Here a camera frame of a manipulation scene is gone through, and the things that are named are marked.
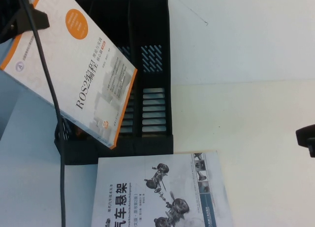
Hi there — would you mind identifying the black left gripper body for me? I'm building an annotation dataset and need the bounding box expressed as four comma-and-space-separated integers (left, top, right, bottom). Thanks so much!
0, 0, 35, 44

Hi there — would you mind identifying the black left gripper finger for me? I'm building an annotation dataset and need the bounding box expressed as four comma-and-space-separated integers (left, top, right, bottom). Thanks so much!
32, 4, 50, 31

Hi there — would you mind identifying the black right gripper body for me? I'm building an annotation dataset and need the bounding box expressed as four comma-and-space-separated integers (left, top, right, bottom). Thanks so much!
295, 124, 315, 159

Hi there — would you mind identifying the white orange ROS2 book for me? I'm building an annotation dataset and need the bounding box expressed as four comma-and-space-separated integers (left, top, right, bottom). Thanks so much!
0, 0, 138, 150

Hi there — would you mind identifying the black plastic book stand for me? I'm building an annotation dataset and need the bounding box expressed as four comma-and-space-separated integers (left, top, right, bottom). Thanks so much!
54, 0, 174, 166

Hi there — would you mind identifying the white car suspension book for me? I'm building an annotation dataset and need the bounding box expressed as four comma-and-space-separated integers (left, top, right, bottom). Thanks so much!
91, 150, 233, 227

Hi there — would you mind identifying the thick black cable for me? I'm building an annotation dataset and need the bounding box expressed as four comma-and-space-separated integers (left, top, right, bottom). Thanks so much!
16, 0, 66, 227

